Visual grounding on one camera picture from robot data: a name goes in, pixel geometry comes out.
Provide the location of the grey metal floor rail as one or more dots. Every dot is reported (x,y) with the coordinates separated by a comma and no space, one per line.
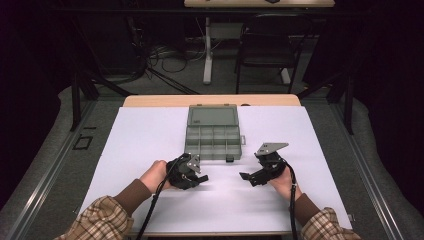
(50,173)
(370,180)

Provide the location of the person's left hand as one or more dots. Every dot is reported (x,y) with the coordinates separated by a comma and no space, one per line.
(155,176)

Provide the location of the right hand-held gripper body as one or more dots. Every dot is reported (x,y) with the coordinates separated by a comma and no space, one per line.
(271,165)

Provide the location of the white table board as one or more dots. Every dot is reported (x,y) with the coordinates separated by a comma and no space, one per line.
(216,210)

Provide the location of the black metal frame stand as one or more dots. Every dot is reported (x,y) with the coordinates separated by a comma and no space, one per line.
(76,100)
(348,103)

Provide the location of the person's right hand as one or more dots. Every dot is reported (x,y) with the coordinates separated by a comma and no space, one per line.
(285,185)

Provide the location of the wooden desk with white legs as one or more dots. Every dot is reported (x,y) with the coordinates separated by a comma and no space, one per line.
(208,50)

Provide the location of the small black thing on desk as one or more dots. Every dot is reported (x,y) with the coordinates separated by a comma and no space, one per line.
(271,1)

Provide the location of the grey plastic compartment box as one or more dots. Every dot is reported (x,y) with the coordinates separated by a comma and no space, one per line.
(213,140)

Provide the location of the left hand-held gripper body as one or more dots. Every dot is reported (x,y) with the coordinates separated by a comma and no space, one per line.
(180,170)

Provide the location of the black folding chair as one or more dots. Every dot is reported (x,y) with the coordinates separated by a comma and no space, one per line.
(270,43)

